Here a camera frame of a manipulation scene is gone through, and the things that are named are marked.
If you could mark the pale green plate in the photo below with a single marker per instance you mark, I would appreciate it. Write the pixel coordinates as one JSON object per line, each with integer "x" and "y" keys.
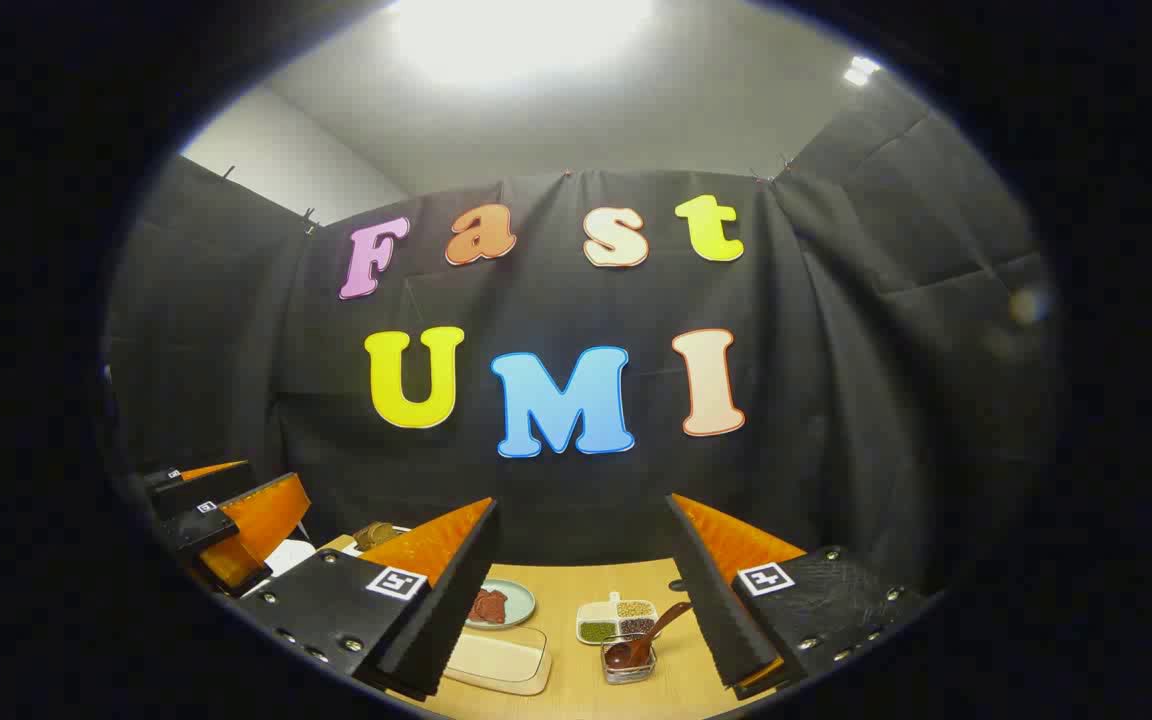
{"x": 521, "y": 605}

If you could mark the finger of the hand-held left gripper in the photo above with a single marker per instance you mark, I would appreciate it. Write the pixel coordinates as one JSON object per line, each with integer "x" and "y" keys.
{"x": 206, "y": 488}
{"x": 256, "y": 530}

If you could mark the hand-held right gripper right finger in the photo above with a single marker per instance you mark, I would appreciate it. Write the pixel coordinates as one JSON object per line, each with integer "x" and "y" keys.
{"x": 721, "y": 620}

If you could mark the small ceiling light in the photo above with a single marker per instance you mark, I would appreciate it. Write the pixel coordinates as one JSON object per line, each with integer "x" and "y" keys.
{"x": 861, "y": 70}

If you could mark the red meat slices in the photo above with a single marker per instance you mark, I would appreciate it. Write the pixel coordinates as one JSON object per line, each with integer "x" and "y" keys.
{"x": 489, "y": 606}

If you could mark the white divided bean dish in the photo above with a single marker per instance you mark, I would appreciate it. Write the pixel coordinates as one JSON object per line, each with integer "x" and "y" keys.
{"x": 596, "y": 630}

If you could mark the brown wooden spoon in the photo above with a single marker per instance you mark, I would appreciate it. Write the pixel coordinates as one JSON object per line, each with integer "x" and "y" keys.
{"x": 626, "y": 652}

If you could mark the black backdrop cloth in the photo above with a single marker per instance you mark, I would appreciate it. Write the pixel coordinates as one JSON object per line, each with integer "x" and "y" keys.
{"x": 836, "y": 350}

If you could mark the large ceiling light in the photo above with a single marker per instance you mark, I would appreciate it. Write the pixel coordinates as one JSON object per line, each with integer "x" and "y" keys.
{"x": 521, "y": 40}

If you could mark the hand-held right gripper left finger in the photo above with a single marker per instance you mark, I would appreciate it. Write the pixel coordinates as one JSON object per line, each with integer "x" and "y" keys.
{"x": 456, "y": 600}

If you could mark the brown bread slice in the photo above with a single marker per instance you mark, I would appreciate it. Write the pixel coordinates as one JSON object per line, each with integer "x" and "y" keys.
{"x": 376, "y": 535}

